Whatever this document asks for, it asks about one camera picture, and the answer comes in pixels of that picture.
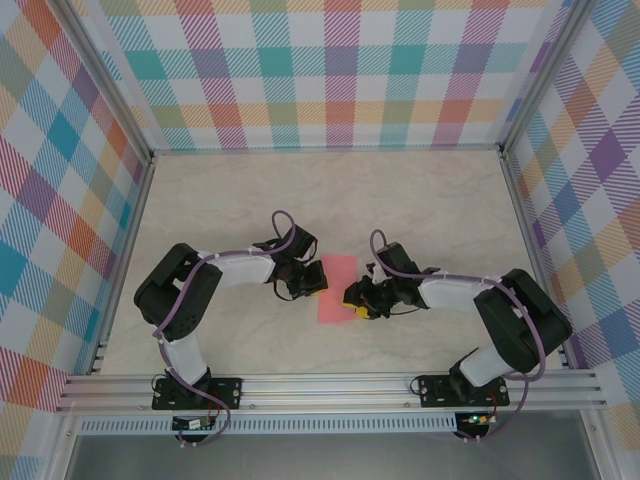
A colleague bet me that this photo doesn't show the pink paper sheet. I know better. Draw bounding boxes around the pink paper sheet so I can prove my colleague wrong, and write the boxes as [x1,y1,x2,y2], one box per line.
[316,253,360,325]

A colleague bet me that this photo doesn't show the grey metal shelf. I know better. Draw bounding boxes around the grey metal shelf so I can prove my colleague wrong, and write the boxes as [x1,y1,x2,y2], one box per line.
[64,432,601,480]

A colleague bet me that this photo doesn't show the black circuit board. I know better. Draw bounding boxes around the black circuit board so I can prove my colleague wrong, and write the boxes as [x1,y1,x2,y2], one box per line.
[172,416,217,431]

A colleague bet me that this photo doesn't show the thin black left gripper wire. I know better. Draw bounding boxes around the thin black left gripper wire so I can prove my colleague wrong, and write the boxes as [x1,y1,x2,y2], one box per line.
[271,282,302,302]

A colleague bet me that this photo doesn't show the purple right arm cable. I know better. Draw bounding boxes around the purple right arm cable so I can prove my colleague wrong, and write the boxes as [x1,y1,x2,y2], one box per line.
[368,228,547,444]

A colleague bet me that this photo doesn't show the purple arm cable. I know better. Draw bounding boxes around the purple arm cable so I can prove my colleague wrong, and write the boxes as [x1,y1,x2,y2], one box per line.
[368,228,547,444]
[149,209,299,448]

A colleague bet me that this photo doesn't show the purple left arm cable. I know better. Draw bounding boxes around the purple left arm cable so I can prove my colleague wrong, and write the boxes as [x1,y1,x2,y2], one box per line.
[149,209,299,448]

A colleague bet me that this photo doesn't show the aluminium mounting rail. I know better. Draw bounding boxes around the aluminium mounting rail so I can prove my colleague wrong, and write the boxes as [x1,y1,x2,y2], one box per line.
[54,368,609,414]

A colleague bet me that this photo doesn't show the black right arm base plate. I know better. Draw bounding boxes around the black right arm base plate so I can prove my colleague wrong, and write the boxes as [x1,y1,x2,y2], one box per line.
[418,373,511,409]

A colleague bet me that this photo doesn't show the slotted grey cable duct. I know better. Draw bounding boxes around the slotted grey cable duct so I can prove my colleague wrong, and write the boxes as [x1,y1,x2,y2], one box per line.
[78,412,459,435]

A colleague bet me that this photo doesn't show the aluminium table edge rail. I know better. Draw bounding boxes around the aluminium table edge rail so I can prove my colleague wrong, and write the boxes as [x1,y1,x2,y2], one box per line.
[499,149,572,371]
[88,154,157,376]
[151,142,504,157]

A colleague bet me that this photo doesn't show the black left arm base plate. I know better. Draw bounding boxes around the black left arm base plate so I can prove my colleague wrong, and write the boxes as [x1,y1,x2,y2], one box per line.
[151,377,244,411]

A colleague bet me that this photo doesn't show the aluminium frame post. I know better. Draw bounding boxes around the aluminium frame post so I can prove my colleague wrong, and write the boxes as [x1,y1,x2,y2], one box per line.
[498,0,589,154]
[62,0,155,162]

